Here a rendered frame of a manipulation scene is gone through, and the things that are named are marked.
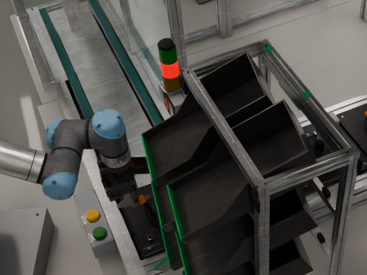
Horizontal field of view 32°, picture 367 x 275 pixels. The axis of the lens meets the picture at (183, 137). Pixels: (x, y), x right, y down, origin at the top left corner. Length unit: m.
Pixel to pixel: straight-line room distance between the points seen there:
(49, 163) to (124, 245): 0.47
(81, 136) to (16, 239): 0.51
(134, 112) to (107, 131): 0.74
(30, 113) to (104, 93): 1.43
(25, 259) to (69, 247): 0.17
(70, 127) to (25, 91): 2.33
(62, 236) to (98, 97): 0.57
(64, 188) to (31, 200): 0.69
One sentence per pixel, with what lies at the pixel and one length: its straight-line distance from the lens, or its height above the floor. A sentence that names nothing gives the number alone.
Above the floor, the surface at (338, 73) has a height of 0.86.
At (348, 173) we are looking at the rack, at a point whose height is 1.61.
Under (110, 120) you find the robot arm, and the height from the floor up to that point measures 1.41.
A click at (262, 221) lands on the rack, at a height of 1.57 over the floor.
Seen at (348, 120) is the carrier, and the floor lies 0.97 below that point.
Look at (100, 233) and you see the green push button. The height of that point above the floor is 0.97.
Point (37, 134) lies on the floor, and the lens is 3.62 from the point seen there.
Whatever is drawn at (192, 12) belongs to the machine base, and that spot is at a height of 0.86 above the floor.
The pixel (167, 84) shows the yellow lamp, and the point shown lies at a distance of 1.80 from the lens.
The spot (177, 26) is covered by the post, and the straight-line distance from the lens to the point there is 1.70.
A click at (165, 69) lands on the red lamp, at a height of 1.35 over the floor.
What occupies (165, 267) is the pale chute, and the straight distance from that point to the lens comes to 1.74.
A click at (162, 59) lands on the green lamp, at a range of 1.74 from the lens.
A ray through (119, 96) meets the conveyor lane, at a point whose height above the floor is 0.92.
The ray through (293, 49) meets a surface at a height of 0.86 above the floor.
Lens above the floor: 2.49
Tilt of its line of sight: 47 degrees down
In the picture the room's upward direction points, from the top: 8 degrees counter-clockwise
